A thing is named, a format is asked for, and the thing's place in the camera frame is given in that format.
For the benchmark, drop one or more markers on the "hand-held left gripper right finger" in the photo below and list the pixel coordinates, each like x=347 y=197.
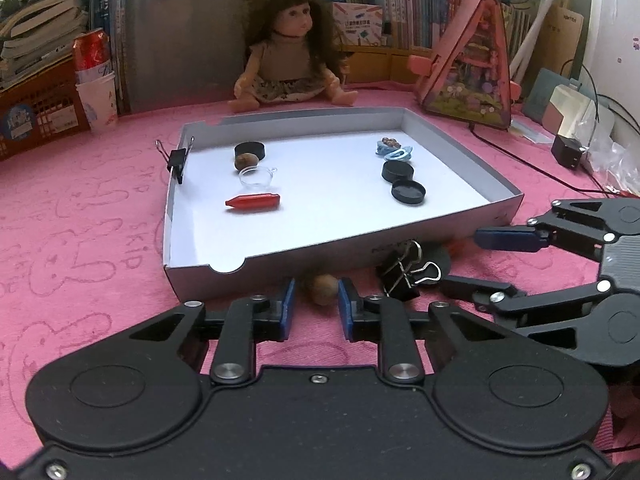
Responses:
x=346 y=310

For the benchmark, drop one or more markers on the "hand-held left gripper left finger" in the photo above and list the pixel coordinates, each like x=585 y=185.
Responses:
x=287 y=310

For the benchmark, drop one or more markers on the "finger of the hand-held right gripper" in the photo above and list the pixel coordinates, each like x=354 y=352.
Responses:
x=480 y=291
x=505 y=239

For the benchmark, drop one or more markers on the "brown walnut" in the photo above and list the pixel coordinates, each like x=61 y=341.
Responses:
x=322 y=289
x=246 y=161

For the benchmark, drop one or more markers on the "black binder clip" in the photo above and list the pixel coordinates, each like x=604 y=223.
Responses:
x=176 y=160
x=396 y=282
x=389 y=260

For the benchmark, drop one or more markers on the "red crayon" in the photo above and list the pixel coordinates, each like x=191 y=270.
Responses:
x=252 y=202

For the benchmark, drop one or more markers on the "white cardboard tray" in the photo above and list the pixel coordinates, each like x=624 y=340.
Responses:
x=325 y=185

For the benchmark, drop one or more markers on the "clear plastic half sphere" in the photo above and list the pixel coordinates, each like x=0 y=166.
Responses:
x=255 y=180

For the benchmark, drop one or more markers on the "blue keyring trinket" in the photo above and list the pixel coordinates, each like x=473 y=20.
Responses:
x=395 y=154

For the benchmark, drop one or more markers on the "brown bead cluster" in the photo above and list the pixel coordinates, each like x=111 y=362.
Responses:
x=389 y=140

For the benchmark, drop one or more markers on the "black power adapter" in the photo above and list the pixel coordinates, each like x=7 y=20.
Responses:
x=567 y=152

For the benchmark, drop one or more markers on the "clear plastic bag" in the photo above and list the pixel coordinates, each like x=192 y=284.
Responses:
x=615 y=165

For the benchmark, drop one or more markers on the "white pink box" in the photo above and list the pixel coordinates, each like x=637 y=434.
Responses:
x=575 y=112

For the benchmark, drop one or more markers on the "teal book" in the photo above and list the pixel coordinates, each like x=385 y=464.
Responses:
x=542 y=95

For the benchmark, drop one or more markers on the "pink toy house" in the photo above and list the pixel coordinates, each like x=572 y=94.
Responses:
x=470 y=80

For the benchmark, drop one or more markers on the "pink printed tablecloth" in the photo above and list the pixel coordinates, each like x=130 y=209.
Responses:
x=100 y=240

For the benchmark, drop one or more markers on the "yellow wooden shelf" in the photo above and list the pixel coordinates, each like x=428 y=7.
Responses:
x=385 y=65

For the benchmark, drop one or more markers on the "white pipe stand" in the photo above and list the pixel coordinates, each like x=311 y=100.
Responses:
x=537 y=25

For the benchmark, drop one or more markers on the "row of upright books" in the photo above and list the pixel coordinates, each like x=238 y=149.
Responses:
x=420 y=5

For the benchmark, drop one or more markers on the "long-haired doll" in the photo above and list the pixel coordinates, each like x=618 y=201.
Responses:
x=290 y=55

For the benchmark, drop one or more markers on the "white colourful printed box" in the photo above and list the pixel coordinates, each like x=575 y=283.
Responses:
x=357 y=25

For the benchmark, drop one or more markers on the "white paper cup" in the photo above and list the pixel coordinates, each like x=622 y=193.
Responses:
x=98 y=102

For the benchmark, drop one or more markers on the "orange plastic basket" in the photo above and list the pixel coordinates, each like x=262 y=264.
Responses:
x=45 y=115

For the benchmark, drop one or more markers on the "red soda can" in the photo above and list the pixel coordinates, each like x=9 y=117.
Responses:
x=92 y=52

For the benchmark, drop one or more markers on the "upright blue books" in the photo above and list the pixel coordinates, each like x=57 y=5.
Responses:
x=107 y=20

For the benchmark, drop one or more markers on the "stack of worn books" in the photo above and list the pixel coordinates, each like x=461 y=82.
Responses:
x=40 y=20

